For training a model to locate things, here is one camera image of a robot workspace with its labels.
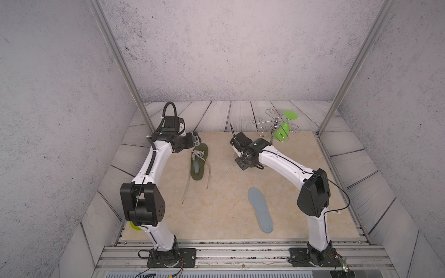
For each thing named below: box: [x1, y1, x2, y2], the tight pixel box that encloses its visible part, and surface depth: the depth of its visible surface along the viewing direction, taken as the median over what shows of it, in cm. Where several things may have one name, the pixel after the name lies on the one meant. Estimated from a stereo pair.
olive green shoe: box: [190, 143, 209, 181], surface depth 103 cm
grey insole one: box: [247, 187, 274, 234], surface depth 88 cm
